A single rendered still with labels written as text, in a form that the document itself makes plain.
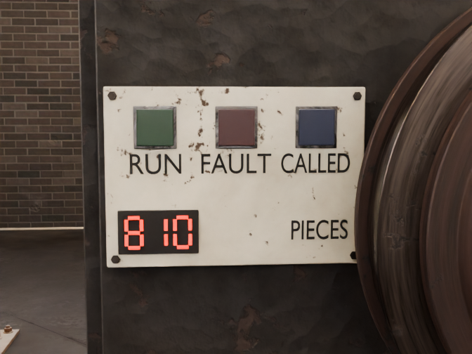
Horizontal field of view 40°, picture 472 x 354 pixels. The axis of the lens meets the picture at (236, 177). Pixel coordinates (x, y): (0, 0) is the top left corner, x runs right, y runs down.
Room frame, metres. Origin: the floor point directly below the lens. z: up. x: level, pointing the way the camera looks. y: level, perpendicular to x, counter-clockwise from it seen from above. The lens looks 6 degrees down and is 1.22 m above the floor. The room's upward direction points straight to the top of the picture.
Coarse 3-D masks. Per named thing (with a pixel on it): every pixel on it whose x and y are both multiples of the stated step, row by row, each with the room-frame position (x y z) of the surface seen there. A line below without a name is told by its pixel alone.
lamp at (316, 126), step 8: (304, 112) 0.64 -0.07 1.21; (312, 112) 0.65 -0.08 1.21; (320, 112) 0.65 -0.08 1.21; (328, 112) 0.65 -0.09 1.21; (304, 120) 0.64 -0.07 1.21; (312, 120) 0.65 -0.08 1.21; (320, 120) 0.65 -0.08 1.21; (328, 120) 0.65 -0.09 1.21; (304, 128) 0.64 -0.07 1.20; (312, 128) 0.65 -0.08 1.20; (320, 128) 0.65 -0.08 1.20; (328, 128) 0.65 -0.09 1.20; (304, 136) 0.64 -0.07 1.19; (312, 136) 0.65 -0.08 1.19; (320, 136) 0.65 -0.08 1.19; (328, 136) 0.65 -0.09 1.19; (304, 144) 0.64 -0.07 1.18; (312, 144) 0.65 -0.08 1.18; (320, 144) 0.65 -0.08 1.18; (328, 144) 0.65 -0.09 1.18
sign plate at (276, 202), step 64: (128, 128) 0.64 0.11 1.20; (192, 128) 0.64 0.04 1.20; (256, 128) 0.64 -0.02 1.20; (128, 192) 0.64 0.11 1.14; (192, 192) 0.64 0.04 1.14; (256, 192) 0.65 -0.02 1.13; (320, 192) 0.65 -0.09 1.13; (128, 256) 0.64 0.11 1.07; (192, 256) 0.64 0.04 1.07; (256, 256) 0.65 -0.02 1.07; (320, 256) 0.65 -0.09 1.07
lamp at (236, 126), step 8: (224, 112) 0.64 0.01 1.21; (232, 112) 0.64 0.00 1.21; (240, 112) 0.64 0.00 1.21; (248, 112) 0.64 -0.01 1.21; (224, 120) 0.64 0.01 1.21; (232, 120) 0.64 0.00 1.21; (240, 120) 0.64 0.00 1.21; (248, 120) 0.64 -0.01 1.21; (224, 128) 0.64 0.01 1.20; (232, 128) 0.64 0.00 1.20; (240, 128) 0.64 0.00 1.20; (248, 128) 0.64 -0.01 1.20; (224, 136) 0.64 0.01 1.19; (232, 136) 0.64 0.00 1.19; (240, 136) 0.64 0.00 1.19; (248, 136) 0.64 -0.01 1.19; (224, 144) 0.64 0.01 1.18; (232, 144) 0.64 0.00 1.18; (240, 144) 0.64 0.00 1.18; (248, 144) 0.64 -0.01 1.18
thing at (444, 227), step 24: (456, 120) 0.51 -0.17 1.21; (456, 144) 0.51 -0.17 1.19; (432, 168) 0.52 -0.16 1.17; (456, 168) 0.51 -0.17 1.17; (432, 192) 0.51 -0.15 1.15; (456, 192) 0.51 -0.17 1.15; (432, 216) 0.51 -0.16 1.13; (456, 216) 0.51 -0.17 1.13; (432, 240) 0.51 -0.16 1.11; (456, 240) 0.51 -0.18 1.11; (432, 264) 0.51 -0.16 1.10; (456, 264) 0.51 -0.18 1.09; (432, 288) 0.51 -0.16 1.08; (456, 288) 0.51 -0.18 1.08; (432, 312) 0.52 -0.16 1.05; (456, 312) 0.51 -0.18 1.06; (456, 336) 0.51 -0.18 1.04
